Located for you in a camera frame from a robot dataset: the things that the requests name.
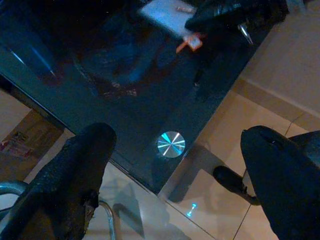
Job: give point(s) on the chrome chair frame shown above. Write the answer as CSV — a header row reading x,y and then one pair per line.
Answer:
x,y
10,187

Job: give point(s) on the silver keys with orange tie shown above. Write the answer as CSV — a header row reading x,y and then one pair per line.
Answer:
x,y
192,42

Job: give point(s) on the white paper sheet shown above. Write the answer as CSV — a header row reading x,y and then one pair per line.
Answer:
x,y
162,15

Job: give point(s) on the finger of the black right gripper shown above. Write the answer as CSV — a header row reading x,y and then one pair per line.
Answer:
x,y
265,12
215,17

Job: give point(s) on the brown cardboard box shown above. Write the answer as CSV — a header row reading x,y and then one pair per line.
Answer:
x,y
30,140

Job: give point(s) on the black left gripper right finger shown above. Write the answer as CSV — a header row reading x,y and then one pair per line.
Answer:
x,y
282,180

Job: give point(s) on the silver round table fitting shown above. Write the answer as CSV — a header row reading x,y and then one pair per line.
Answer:
x,y
171,144

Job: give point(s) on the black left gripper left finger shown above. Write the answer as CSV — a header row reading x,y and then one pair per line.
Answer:
x,y
62,180

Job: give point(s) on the black glass table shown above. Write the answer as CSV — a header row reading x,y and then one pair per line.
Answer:
x,y
125,100

